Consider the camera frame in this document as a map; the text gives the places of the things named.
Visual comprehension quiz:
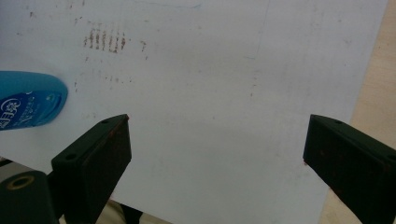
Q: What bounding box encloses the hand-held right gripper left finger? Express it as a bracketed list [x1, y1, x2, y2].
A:
[50, 113, 133, 224]

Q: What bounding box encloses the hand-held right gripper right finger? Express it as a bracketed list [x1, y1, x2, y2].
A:
[303, 114, 396, 224]

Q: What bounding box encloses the light wooden table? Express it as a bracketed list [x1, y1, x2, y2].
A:
[317, 0, 396, 224]

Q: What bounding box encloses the white paper sheet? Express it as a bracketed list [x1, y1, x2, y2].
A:
[0, 0, 390, 224]

